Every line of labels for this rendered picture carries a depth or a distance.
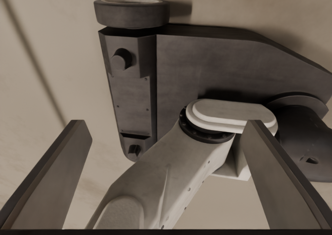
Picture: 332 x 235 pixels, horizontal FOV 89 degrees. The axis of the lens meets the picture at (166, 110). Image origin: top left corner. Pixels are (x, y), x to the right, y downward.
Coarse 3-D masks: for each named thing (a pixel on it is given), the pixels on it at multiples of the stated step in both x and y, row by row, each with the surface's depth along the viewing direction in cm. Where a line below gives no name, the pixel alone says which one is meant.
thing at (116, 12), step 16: (96, 0) 43; (112, 0) 48; (128, 0) 51; (144, 0) 51; (160, 0) 47; (96, 16) 43; (112, 16) 39; (128, 16) 38; (144, 16) 39; (160, 16) 42
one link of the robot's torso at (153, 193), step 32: (192, 128) 39; (160, 160) 33; (192, 160) 34; (224, 160) 44; (128, 192) 24; (160, 192) 25; (192, 192) 35; (96, 224) 21; (128, 224) 20; (160, 224) 25
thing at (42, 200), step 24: (72, 120) 10; (72, 144) 9; (48, 168) 7; (72, 168) 9; (24, 192) 6; (48, 192) 7; (72, 192) 9; (0, 216) 6; (24, 216) 6; (48, 216) 7
